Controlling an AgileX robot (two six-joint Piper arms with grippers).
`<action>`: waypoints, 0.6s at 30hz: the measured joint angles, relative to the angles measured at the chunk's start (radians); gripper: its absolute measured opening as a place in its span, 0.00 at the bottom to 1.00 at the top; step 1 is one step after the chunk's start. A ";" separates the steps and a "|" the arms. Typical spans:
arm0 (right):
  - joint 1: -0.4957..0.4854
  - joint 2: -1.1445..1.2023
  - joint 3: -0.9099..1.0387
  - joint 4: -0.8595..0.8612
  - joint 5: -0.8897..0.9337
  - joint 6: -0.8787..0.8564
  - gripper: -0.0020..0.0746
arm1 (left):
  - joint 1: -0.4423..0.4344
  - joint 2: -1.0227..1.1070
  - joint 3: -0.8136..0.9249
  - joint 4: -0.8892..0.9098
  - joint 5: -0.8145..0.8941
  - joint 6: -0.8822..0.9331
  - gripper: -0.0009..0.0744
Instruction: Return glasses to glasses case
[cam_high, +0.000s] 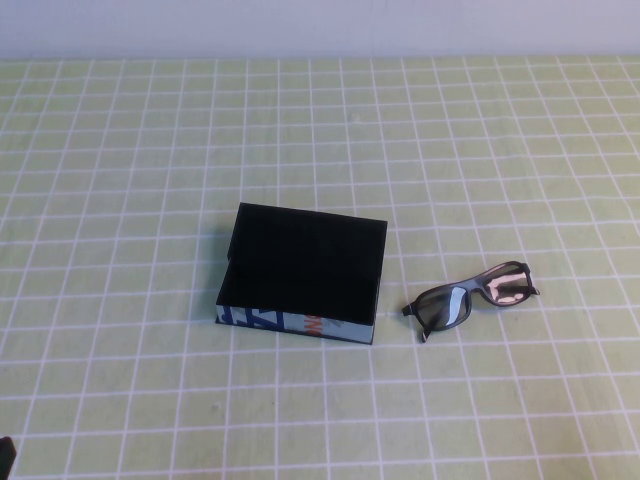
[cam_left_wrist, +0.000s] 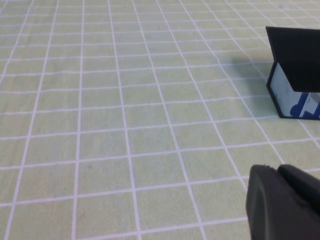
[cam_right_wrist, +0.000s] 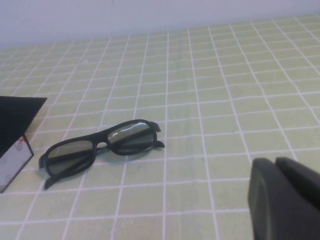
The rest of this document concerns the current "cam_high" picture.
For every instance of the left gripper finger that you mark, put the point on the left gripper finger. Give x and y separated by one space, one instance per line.
6 460

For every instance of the green checked tablecloth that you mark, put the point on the green checked tablecloth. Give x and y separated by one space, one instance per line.
150 150

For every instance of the black framed glasses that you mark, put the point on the black framed glasses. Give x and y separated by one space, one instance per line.
505 290

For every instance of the black printed glasses case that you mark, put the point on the black printed glasses case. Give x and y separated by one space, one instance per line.
300 260

